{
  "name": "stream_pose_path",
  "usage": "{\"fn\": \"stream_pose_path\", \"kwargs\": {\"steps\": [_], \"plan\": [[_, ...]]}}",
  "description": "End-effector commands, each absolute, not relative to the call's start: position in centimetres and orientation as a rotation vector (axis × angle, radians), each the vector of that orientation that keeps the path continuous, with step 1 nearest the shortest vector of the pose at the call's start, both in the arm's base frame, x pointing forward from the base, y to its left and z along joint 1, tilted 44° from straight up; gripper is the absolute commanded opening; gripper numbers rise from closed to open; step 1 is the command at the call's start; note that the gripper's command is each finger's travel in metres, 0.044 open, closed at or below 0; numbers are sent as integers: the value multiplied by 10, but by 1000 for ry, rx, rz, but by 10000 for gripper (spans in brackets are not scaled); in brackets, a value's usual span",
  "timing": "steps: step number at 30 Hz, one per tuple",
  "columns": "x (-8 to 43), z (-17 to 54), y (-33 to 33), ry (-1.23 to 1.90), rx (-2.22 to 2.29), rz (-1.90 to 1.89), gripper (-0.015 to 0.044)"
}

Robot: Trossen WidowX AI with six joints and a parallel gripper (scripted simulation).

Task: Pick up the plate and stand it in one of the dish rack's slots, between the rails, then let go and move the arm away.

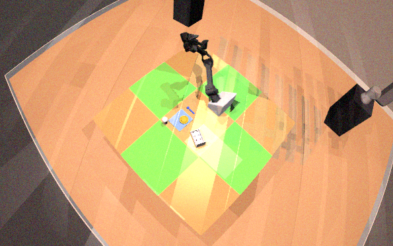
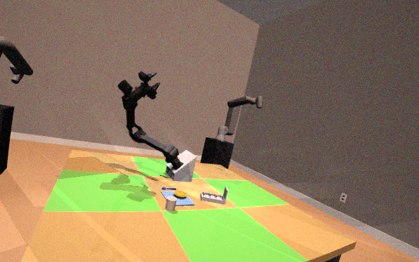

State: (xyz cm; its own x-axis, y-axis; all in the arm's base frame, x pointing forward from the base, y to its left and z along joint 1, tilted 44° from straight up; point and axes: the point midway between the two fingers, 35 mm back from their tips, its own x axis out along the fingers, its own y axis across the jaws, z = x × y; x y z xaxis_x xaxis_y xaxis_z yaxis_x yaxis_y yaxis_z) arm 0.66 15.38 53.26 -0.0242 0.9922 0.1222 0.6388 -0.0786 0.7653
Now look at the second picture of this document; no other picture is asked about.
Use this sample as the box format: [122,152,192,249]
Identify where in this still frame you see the beige cylinder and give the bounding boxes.
[165,196,177,211]

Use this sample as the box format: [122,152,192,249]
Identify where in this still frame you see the olive-gold round plate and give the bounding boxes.
[174,191,187,198]

